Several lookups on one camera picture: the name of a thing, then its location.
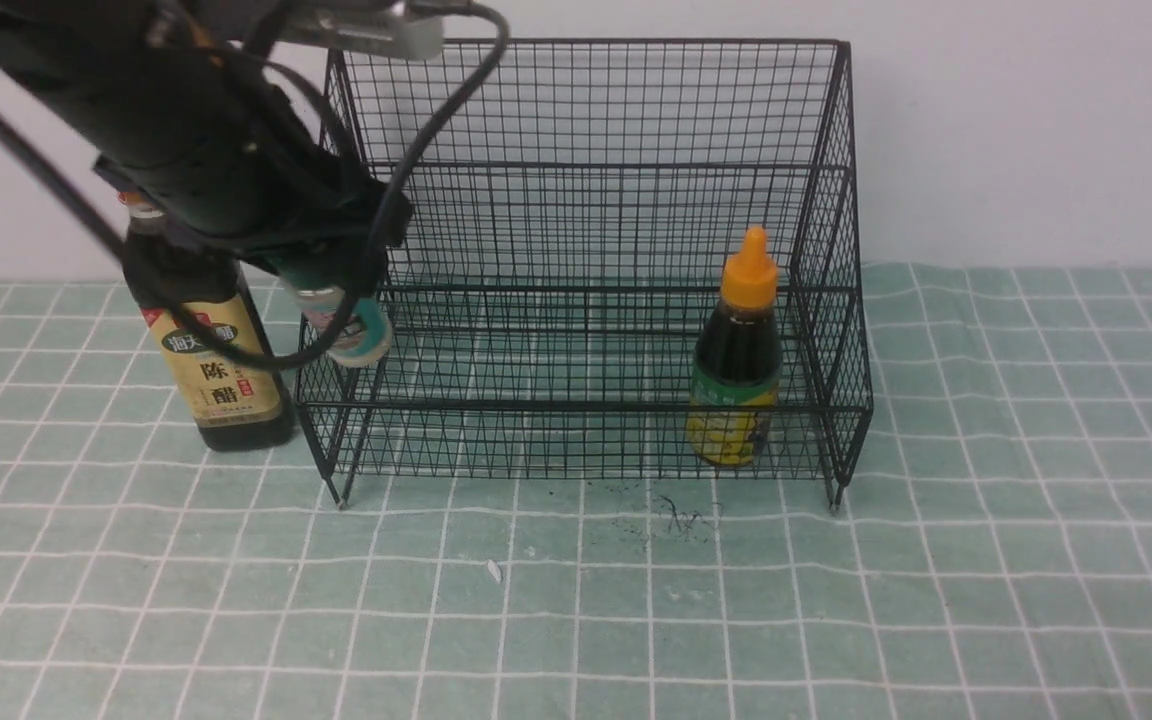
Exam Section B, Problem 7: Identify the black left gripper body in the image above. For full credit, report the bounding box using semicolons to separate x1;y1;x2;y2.
166;168;414;291

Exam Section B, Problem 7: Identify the white pepper bottle green cap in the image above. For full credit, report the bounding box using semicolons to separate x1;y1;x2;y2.
276;263;393;367

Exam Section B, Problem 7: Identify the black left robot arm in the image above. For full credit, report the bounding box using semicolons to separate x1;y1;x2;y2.
0;1;442;295

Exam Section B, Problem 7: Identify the dark vinegar bottle yellow label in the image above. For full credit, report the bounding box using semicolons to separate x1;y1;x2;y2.
119;192;294;452

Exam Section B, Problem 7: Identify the sauce bottle orange cap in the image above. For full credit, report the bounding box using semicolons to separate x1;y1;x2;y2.
685;225;785;468

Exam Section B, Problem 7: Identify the green checkered tablecloth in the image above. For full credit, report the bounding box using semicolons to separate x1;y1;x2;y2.
0;265;1152;719

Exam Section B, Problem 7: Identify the black wire mesh shelf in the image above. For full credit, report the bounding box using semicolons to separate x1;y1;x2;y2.
294;38;874;509

